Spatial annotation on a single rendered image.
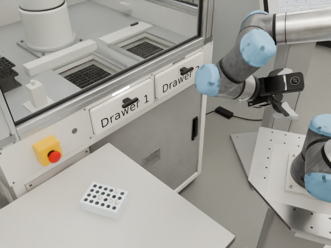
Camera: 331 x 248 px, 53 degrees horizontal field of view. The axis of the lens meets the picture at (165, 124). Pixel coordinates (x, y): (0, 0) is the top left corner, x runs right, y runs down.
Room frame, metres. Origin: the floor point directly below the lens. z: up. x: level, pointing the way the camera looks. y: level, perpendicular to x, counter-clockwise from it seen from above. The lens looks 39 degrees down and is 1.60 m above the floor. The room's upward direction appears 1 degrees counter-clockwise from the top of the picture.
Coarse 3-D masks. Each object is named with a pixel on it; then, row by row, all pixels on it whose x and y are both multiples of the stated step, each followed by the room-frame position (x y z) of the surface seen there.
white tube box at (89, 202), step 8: (96, 184) 0.69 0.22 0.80; (88, 192) 0.66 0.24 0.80; (96, 192) 0.67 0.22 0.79; (104, 192) 0.66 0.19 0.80; (112, 192) 0.66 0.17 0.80; (120, 192) 0.66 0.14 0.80; (128, 192) 0.66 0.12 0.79; (80, 200) 0.63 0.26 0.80; (88, 200) 0.63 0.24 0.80; (96, 200) 0.63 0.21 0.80; (104, 200) 0.64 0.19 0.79; (120, 200) 0.63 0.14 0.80; (128, 200) 0.65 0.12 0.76; (88, 208) 0.62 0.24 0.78; (96, 208) 0.61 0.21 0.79; (104, 208) 0.60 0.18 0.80; (112, 208) 0.60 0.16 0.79; (120, 208) 0.61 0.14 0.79; (104, 216) 0.60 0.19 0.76; (112, 216) 0.59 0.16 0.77
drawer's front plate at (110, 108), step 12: (144, 84) 1.08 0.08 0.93; (120, 96) 0.99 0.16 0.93; (132, 96) 1.03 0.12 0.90; (96, 108) 0.92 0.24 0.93; (108, 108) 0.95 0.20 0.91; (120, 108) 0.99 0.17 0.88; (132, 108) 1.03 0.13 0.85; (96, 120) 0.91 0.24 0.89; (108, 120) 0.95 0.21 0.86; (120, 120) 0.98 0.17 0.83; (96, 132) 0.90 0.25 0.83
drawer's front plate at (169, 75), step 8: (192, 56) 1.30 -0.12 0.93; (200, 56) 1.32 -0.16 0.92; (176, 64) 1.22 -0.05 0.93; (184, 64) 1.24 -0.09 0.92; (192, 64) 1.28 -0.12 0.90; (200, 64) 1.32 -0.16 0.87; (160, 72) 1.16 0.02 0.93; (168, 72) 1.17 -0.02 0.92; (176, 72) 1.21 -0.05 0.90; (192, 72) 1.28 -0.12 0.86; (160, 80) 1.14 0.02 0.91; (168, 80) 1.17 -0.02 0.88; (176, 80) 1.21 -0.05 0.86; (184, 80) 1.24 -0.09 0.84; (160, 88) 1.14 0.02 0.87; (168, 88) 1.17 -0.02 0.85; (176, 88) 1.21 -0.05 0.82; (160, 96) 1.14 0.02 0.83
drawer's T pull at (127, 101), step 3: (123, 99) 1.00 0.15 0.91; (126, 99) 1.00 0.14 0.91; (129, 99) 1.00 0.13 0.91; (132, 99) 1.00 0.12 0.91; (135, 99) 1.00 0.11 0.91; (138, 99) 1.01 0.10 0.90; (123, 102) 0.99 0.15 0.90; (126, 102) 0.98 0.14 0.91; (129, 102) 0.98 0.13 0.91; (132, 102) 0.99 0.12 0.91; (123, 105) 0.96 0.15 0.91; (126, 105) 0.96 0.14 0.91; (129, 105) 0.97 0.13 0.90
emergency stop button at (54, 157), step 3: (51, 153) 0.74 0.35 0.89; (54, 153) 0.74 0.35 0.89; (57, 153) 0.74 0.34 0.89; (60, 153) 0.75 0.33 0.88; (51, 156) 0.73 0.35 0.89; (54, 156) 0.73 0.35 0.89; (57, 156) 0.74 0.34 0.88; (60, 156) 0.74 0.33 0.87; (51, 159) 0.72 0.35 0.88; (54, 159) 0.73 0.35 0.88; (57, 159) 0.74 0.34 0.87; (51, 162) 0.73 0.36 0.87; (54, 162) 0.73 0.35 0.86
